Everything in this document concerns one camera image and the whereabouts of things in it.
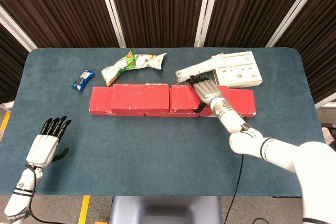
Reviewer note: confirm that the yellow floor tape strip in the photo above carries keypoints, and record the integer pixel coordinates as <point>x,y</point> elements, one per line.
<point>5,120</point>
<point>84,208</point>

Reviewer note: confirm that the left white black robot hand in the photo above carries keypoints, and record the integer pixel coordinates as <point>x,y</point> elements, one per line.
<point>42,150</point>

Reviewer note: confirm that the white green snack bag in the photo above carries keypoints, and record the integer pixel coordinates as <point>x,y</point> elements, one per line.
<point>141,61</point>

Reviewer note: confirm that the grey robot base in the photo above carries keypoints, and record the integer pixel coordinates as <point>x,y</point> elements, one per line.
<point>165,208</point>

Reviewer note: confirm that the red brick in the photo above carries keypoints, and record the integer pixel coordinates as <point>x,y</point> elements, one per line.
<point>241,100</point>
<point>183,98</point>
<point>139,98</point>
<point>170,114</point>
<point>101,100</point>

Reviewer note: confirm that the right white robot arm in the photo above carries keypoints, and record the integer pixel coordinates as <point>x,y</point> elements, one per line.
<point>278,150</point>

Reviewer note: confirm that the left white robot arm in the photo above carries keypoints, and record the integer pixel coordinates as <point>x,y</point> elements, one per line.
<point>21,192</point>

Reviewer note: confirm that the white wrapped straw bundle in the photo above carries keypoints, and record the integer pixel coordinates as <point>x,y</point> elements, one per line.
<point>194,72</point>

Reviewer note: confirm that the white rounded floor object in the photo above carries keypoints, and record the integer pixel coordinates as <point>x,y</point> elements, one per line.
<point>328,133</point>

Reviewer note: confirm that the flat white cardboard box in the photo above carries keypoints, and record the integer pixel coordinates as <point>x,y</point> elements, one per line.
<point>241,74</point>

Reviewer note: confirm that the brown pleated screen panel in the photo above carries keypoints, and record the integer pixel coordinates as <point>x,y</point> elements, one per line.
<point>249,6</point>
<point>9,64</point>
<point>320,37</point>
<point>57,6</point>
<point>160,6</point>

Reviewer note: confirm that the blue cookie snack packet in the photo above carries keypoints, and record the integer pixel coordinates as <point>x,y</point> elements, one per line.
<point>82,79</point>

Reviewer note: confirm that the white screen frame post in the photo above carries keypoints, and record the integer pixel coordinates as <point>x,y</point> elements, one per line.
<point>6,105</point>
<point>15,28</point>
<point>206,11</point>
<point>325,102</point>
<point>291,11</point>
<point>111,11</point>

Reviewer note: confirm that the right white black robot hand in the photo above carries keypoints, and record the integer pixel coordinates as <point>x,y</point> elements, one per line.
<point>207,90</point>

